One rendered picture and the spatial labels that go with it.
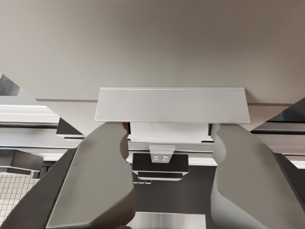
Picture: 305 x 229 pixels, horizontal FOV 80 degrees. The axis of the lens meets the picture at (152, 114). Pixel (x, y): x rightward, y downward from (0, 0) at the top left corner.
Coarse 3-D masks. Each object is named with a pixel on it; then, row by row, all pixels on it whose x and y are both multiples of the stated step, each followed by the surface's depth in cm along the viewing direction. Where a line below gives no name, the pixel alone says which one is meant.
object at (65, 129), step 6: (60, 120) 23; (60, 126) 22; (66, 126) 22; (72, 126) 22; (60, 132) 22; (66, 132) 22; (72, 132) 22; (78, 132) 22; (66, 138) 24; (72, 138) 24; (78, 138) 24
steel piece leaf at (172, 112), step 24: (120, 96) 11; (144, 96) 11; (168, 96) 11; (192, 96) 11; (216, 96) 10; (240, 96) 10; (96, 120) 10; (120, 120) 10; (144, 120) 10; (168, 120) 10; (192, 120) 10; (216, 120) 10; (240, 120) 10
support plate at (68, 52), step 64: (0, 0) 6; (64, 0) 6; (128, 0) 6; (192, 0) 6; (256, 0) 6; (0, 64) 9; (64, 64) 9; (128, 64) 9; (192, 64) 9; (256, 64) 9
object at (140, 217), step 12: (144, 216) 20; (156, 216) 20; (168, 216) 20; (180, 216) 20; (192, 216) 20; (204, 216) 20; (132, 228) 19; (144, 228) 19; (156, 228) 19; (168, 228) 19; (180, 228) 19; (192, 228) 19; (204, 228) 19
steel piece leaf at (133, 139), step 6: (132, 138) 22; (138, 138) 21; (144, 138) 21; (150, 138) 21; (156, 138) 21; (162, 138) 21; (168, 138) 21; (174, 138) 21; (180, 138) 21; (186, 138) 21
